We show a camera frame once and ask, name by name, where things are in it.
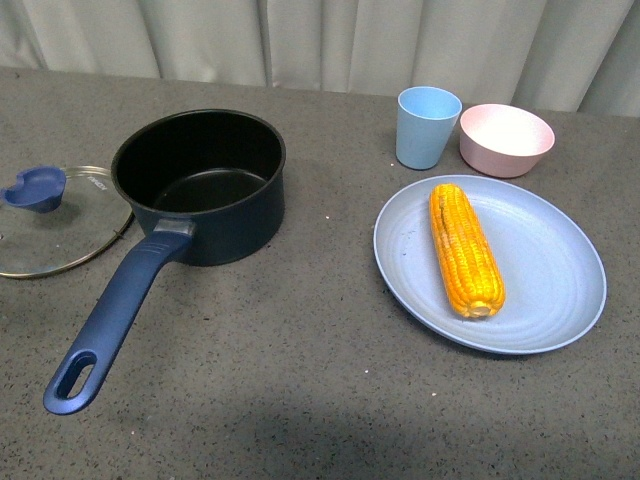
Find light blue plate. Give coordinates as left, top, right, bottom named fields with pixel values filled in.
left=373, top=175, right=607, bottom=355

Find glass pot lid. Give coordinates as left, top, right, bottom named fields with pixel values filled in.
left=1, top=166, right=133, bottom=279

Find yellow corn cob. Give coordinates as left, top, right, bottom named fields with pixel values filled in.
left=429, top=183, right=506, bottom=319

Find light blue cup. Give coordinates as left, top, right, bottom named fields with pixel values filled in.
left=396, top=86, right=462, bottom=170

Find grey curtain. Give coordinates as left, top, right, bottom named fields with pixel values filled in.
left=1, top=1, right=639, bottom=117

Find dark blue saucepan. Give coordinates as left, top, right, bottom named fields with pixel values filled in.
left=43, top=109, right=286, bottom=415

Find pink bowl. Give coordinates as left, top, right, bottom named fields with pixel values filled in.
left=459, top=104, right=555, bottom=178

